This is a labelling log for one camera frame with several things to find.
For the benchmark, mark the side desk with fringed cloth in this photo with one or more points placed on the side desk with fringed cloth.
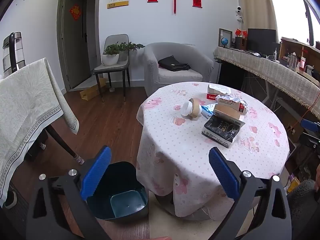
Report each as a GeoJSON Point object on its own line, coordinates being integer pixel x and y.
{"type": "Point", "coordinates": [275, 72]}

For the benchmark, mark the grey round table base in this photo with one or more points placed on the grey round table base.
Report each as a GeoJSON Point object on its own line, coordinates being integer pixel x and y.
{"type": "Point", "coordinates": [200, 215]}

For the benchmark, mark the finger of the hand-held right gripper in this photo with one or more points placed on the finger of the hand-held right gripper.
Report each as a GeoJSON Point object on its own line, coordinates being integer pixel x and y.
{"type": "Point", "coordinates": [310, 141]}
{"type": "Point", "coordinates": [310, 125]}

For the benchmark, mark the white paper carton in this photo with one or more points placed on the white paper carton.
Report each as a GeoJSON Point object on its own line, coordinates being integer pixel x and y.
{"type": "Point", "coordinates": [227, 102]}

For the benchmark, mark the black monitor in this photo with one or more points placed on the black monitor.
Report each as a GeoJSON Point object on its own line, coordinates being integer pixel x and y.
{"type": "Point", "coordinates": [261, 40]}

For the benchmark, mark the red door decoration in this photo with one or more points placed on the red door decoration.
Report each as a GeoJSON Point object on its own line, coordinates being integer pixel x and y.
{"type": "Point", "coordinates": [75, 12]}

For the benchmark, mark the grey dining chair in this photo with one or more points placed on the grey dining chair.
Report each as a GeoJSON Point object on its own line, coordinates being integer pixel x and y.
{"type": "Point", "coordinates": [110, 68]}

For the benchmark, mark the green patterned tablecloth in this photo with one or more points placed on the green patterned tablecloth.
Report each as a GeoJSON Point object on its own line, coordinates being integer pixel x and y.
{"type": "Point", "coordinates": [25, 105]}

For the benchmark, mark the black bag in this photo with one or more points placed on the black bag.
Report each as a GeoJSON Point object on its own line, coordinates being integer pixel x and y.
{"type": "Point", "coordinates": [173, 63]}

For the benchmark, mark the striped table leg sock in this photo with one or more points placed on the striped table leg sock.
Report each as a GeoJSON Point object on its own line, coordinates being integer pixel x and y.
{"type": "Point", "coordinates": [79, 160]}
{"type": "Point", "coordinates": [42, 146]}

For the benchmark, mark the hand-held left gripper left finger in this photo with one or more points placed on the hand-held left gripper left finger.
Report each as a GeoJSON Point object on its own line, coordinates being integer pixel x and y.
{"type": "Point", "coordinates": [96, 172]}

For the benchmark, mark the black foil packet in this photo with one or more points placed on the black foil packet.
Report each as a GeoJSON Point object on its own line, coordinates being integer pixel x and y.
{"type": "Point", "coordinates": [220, 130]}

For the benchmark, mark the person's right hand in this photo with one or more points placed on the person's right hand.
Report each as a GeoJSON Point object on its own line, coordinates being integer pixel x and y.
{"type": "Point", "coordinates": [317, 177]}

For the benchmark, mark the picture frame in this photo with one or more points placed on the picture frame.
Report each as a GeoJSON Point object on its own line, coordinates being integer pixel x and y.
{"type": "Point", "coordinates": [225, 33]}

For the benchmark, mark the pink printed tablecloth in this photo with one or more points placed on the pink printed tablecloth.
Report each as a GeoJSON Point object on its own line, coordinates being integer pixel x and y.
{"type": "Point", "coordinates": [175, 140]}

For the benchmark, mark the blue tissue packet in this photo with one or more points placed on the blue tissue packet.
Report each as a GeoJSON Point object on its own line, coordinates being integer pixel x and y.
{"type": "Point", "coordinates": [207, 111]}

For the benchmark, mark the beige floor mat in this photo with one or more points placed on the beige floor mat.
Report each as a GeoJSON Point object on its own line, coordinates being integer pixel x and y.
{"type": "Point", "coordinates": [162, 227]}

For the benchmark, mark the cardboard desk organiser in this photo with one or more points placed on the cardboard desk organiser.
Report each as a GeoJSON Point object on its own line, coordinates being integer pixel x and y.
{"type": "Point", "coordinates": [287, 46]}

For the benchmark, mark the grey door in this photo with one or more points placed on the grey door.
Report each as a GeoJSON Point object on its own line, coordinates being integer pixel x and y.
{"type": "Point", "coordinates": [75, 55]}

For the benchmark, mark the dark teal waste bin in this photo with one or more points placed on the dark teal waste bin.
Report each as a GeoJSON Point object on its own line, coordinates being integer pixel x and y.
{"type": "Point", "coordinates": [125, 175]}

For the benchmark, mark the plant in white pot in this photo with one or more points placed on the plant in white pot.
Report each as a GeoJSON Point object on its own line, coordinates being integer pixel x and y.
{"type": "Point", "coordinates": [110, 58]}

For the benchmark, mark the wooden speaker box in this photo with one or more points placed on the wooden speaker box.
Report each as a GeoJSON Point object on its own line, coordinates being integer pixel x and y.
{"type": "Point", "coordinates": [241, 43]}

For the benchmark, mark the glass electric kettle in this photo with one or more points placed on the glass electric kettle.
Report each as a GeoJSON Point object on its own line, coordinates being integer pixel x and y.
{"type": "Point", "coordinates": [18, 52]}

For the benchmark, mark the grey fleece clothing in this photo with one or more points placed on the grey fleece clothing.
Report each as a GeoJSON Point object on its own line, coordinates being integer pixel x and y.
{"type": "Point", "coordinates": [300, 205]}

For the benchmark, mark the flat cardboard box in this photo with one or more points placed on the flat cardboard box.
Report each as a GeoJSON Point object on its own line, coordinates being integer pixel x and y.
{"type": "Point", "coordinates": [88, 93]}

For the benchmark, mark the grey armchair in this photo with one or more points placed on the grey armchair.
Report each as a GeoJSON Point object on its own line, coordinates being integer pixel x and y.
{"type": "Point", "coordinates": [152, 75]}

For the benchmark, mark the small brown cardboard box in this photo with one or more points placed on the small brown cardboard box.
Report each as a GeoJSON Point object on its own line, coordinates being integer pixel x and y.
{"type": "Point", "coordinates": [225, 111]}

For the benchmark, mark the dark shoe with white sole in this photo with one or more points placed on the dark shoe with white sole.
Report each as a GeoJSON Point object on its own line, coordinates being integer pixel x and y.
{"type": "Point", "coordinates": [10, 200]}

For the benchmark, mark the small red flags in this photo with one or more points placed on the small red flags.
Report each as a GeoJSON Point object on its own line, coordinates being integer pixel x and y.
{"type": "Point", "coordinates": [240, 32]}

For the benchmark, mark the white box with red label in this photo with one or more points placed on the white box with red label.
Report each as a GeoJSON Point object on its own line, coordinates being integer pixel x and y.
{"type": "Point", "coordinates": [217, 88]}

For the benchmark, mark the bonsai plant in grey pot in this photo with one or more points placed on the bonsai plant in grey pot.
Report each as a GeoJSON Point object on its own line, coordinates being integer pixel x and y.
{"type": "Point", "coordinates": [132, 46]}

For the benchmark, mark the white security camera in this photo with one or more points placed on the white security camera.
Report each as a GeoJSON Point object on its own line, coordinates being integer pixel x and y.
{"type": "Point", "coordinates": [239, 10]}

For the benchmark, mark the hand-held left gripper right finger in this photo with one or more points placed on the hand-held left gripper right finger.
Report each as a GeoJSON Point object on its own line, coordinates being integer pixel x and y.
{"type": "Point", "coordinates": [223, 175]}

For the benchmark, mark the beige curtain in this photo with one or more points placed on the beige curtain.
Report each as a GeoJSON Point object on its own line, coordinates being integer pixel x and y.
{"type": "Point", "coordinates": [255, 5]}

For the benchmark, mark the small blue globe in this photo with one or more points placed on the small blue globe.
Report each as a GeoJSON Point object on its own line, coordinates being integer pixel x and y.
{"type": "Point", "coordinates": [225, 42]}

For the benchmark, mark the dark wooden table leg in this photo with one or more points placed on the dark wooden table leg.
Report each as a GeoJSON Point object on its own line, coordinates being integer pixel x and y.
{"type": "Point", "coordinates": [62, 142]}

